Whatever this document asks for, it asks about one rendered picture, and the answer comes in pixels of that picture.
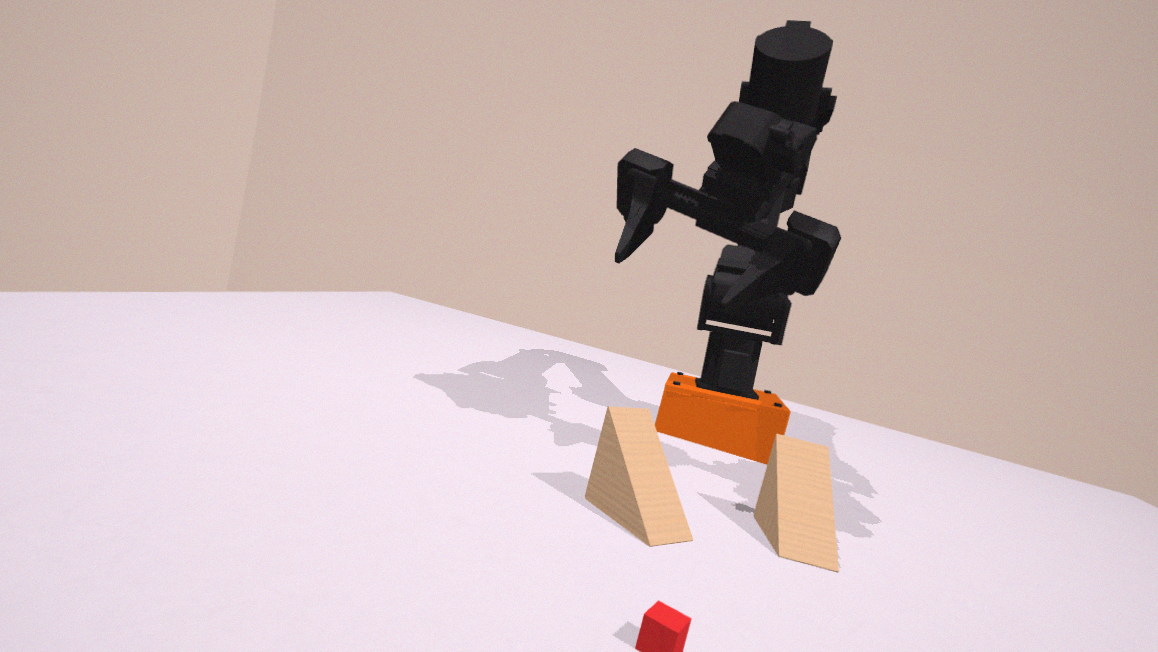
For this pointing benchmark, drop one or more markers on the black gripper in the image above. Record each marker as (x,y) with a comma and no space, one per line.
(731,206)

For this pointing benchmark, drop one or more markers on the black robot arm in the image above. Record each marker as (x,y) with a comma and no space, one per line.
(765,136)

